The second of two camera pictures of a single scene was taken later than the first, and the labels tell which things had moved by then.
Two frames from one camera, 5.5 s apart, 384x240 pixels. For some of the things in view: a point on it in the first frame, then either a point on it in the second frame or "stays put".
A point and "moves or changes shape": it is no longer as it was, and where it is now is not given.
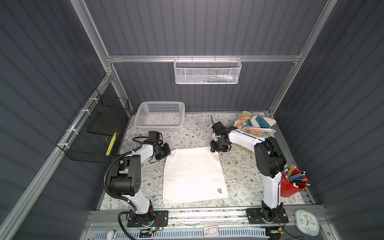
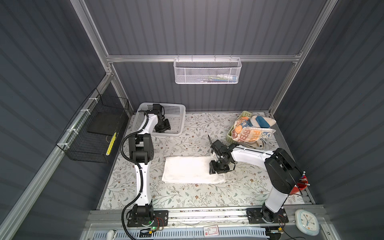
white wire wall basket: [208, 71] stays put
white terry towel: [193, 174] moves or changes shape
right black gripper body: [217, 146] → [218, 166]
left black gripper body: [163, 151] → [162, 126]
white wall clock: [307, 222] stays put
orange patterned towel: [245, 124] stays put
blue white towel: [262, 122] stays put
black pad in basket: [105, 123] stays put
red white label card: [210, 231] stays put
